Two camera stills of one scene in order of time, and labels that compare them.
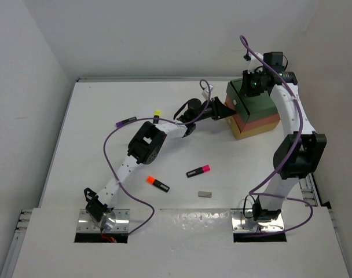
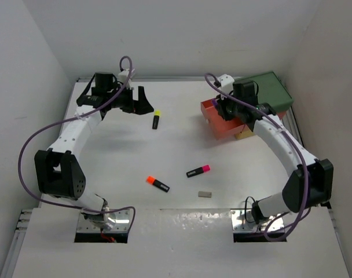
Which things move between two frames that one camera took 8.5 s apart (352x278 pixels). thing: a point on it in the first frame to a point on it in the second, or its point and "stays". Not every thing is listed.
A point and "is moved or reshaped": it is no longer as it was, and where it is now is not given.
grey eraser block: (205, 194) stays
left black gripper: (216, 106) to (142, 106)
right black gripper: (246, 90) to (222, 100)
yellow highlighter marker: (157, 113) stays
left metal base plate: (116, 220) stays
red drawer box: (245, 125) is moved or reshaped
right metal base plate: (242, 220) stays
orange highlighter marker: (152, 181) stays
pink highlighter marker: (198, 171) stays
